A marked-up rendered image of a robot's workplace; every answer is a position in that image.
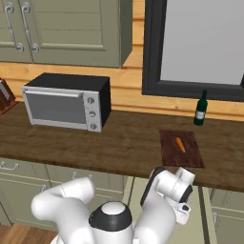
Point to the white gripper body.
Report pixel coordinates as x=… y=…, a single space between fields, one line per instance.
x=182 y=218

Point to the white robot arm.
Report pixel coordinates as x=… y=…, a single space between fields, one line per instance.
x=73 y=213

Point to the dark wooden cutting board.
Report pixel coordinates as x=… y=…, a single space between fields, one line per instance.
x=181 y=157

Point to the orange carrot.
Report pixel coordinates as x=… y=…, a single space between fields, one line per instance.
x=180 y=144

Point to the pale green dishwasher front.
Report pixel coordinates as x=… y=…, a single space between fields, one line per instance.
x=195 y=228

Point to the green base cupboard door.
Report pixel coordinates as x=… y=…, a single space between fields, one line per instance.
x=230 y=222
x=16 y=203

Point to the green drawer front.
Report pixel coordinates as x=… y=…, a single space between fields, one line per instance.
x=108 y=181
x=28 y=173

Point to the green glass bottle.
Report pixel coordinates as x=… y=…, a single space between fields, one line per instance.
x=200 y=111

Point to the silver toaster oven knob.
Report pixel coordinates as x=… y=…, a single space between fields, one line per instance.
x=92 y=113
x=93 y=126
x=91 y=100

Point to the silver and black toaster oven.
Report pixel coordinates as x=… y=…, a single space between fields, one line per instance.
x=57 y=108

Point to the dark framed window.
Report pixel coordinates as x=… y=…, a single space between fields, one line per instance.
x=203 y=41

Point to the brown wooden knife block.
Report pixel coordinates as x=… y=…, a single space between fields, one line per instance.
x=5 y=98

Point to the wide green wall cupboard door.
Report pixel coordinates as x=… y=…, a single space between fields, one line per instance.
x=76 y=28

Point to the narrow green wall cupboard door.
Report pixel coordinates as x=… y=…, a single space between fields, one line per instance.
x=6 y=54

